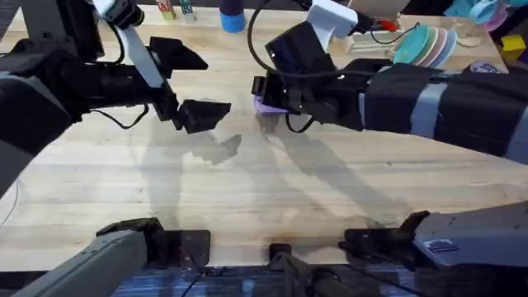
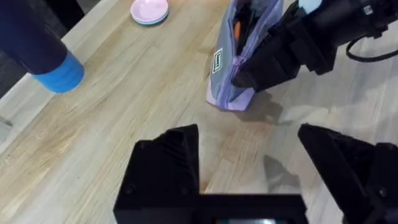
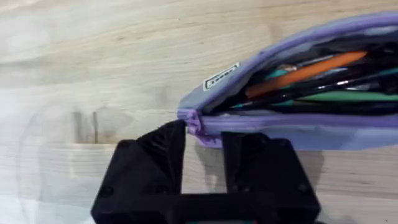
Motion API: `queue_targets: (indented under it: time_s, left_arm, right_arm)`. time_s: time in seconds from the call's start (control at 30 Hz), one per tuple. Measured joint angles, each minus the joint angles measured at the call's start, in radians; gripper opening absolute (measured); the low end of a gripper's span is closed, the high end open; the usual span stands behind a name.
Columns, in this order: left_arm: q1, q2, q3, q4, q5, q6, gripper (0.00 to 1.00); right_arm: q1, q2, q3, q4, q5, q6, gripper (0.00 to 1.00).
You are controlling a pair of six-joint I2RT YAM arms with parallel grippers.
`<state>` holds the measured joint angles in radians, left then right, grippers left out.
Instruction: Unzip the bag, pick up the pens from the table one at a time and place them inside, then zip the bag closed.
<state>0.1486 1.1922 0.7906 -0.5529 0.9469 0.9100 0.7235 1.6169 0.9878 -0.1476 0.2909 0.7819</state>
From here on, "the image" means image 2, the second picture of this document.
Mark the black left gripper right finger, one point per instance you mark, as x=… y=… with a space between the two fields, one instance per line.
x=351 y=174

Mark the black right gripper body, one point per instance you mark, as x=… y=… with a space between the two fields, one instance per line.
x=339 y=25

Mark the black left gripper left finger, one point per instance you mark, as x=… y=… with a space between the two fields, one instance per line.
x=161 y=174

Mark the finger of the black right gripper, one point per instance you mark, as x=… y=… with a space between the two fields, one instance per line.
x=276 y=76
x=270 y=46

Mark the grey and purple zip bag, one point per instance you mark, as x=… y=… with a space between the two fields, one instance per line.
x=228 y=56

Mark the pale blue plate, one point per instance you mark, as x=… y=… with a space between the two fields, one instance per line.
x=152 y=21

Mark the pink plate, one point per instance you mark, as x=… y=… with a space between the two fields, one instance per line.
x=149 y=8

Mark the dark bottle with blue end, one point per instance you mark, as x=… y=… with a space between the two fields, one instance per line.
x=34 y=40

